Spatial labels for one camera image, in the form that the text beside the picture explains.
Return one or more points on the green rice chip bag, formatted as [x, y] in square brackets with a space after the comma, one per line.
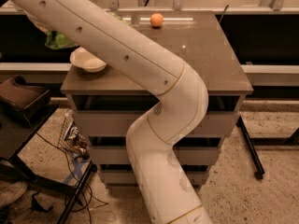
[54, 39]

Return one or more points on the brown box on table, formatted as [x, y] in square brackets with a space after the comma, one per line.
[21, 100]

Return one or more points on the grey drawer cabinet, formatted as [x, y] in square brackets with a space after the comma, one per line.
[196, 37]

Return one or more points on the small green snack bag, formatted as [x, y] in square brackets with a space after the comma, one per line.
[119, 18]

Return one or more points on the orange ball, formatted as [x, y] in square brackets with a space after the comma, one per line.
[156, 20]

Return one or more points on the bottom grey drawer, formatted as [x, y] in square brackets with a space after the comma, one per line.
[128, 178]

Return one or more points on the grey drawer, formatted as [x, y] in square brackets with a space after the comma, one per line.
[128, 178]
[96, 124]
[118, 155]

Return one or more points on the middle grey drawer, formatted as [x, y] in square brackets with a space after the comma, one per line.
[118, 155]

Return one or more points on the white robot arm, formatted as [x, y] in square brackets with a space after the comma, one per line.
[183, 100]

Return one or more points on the white shoe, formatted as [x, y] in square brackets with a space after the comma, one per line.
[12, 193]

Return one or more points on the wire basket with snacks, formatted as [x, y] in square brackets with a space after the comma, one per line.
[71, 140]

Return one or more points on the white paper bowl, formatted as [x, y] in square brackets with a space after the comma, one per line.
[81, 58]

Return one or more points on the black side table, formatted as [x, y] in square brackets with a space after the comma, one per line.
[14, 135]

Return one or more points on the black stand leg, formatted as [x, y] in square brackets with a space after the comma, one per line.
[252, 142]

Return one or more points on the top grey drawer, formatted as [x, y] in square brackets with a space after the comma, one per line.
[96, 124]

